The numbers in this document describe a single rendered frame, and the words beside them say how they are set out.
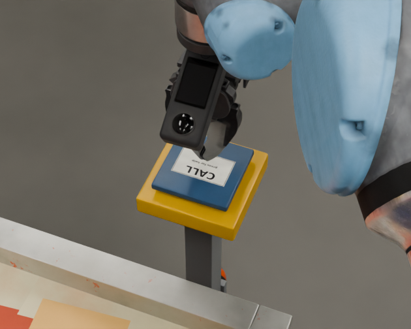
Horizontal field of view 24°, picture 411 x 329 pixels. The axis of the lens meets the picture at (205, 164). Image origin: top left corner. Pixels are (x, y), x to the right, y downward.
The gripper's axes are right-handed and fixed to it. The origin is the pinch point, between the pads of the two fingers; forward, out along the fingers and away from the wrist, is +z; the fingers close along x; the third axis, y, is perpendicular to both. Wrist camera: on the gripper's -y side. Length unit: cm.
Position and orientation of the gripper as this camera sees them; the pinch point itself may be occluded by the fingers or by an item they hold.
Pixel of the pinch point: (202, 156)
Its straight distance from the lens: 116.4
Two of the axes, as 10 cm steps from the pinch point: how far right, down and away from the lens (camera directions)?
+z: 0.0, 6.3, 7.7
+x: -9.3, -2.8, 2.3
